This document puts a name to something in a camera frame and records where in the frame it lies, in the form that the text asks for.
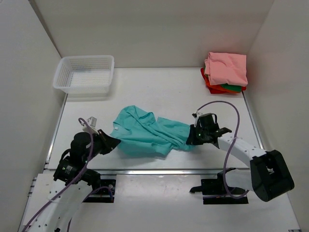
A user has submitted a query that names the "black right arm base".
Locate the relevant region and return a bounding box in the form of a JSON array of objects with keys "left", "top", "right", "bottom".
[{"left": 189, "top": 172, "right": 249, "bottom": 205}]

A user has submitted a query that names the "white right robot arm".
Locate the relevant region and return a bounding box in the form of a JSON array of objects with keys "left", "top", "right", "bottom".
[{"left": 186, "top": 113, "right": 295, "bottom": 202}]

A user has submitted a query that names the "green folded t shirt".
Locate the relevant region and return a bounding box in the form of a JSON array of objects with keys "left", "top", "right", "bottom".
[{"left": 220, "top": 84, "right": 246, "bottom": 93}]

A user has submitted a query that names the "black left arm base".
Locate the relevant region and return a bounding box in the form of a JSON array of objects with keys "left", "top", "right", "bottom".
[{"left": 82, "top": 170, "right": 116, "bottom": 203}]

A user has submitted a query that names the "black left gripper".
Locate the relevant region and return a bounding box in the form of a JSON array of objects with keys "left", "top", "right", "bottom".
[{"left": 85, "top": 125, "right": 122, "bottom": 158}]

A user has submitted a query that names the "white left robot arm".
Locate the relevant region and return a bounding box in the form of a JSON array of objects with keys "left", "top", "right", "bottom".
[{"left": 23, "top": 130, "right": 121, "bottom": 232}]

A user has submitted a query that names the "red folded t shirt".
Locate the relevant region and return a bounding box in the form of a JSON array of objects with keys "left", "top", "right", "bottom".
[{"left": 200, "top": 68, "right": 238, "bottom": 94}]

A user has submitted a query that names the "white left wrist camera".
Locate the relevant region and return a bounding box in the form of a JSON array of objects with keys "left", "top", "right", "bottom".
[{"left": 80, "top": 116, "right": 98, "bottom": 134}]

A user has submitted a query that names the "pink folded t shirt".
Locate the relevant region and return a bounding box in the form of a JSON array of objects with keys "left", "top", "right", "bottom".
[{"left": 204, "top": 52, "right": 248, "bottom": 87}]

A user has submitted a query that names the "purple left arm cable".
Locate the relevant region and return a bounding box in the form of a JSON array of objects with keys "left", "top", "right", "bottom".
[{"left": 23, "top": 117, "right": 114, "bottom": 232}]

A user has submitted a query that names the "teal t shirt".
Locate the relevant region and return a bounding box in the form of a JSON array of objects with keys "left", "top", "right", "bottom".
[{"left": 111, "top": 105, "right": 194, "bottom": 157}]

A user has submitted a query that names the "white plastic basket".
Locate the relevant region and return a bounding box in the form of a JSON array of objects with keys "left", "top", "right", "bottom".
[{"left": 53, "top": 55, "right": 114, "bottom": 96}]

